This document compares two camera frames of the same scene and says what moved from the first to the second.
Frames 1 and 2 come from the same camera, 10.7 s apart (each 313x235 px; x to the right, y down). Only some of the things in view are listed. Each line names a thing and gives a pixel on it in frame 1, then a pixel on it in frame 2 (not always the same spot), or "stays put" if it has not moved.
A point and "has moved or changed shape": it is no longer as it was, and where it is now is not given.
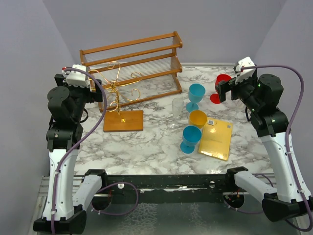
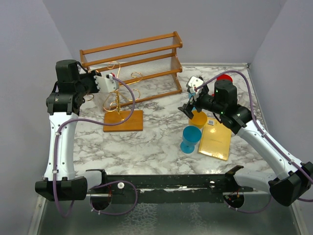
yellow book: (216, 139) stays put
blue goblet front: (191, 135) stays put
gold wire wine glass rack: (115, 120) stays put
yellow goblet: (197, 118) stays put
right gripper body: (240, 90) to (205, 101)
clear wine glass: (177, 105) has moved or changed shape
